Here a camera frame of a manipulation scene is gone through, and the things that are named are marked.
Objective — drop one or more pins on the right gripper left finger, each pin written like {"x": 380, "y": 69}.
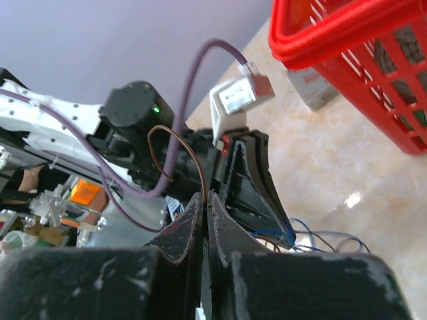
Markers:
{"x": 175, "y": 272}

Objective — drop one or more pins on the red plastic shopping basket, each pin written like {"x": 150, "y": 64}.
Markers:
{"x": 372, "y": 52}

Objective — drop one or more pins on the grey red card box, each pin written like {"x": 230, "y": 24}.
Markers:
{"x": 312, "y": 88}

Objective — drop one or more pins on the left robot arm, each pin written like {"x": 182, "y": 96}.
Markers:
{"x": 125, "y": 140}

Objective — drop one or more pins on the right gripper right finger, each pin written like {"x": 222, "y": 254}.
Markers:
{"x": 242, "y": 270}

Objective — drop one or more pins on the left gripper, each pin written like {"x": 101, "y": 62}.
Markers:
{"x": 251, "y": 194}

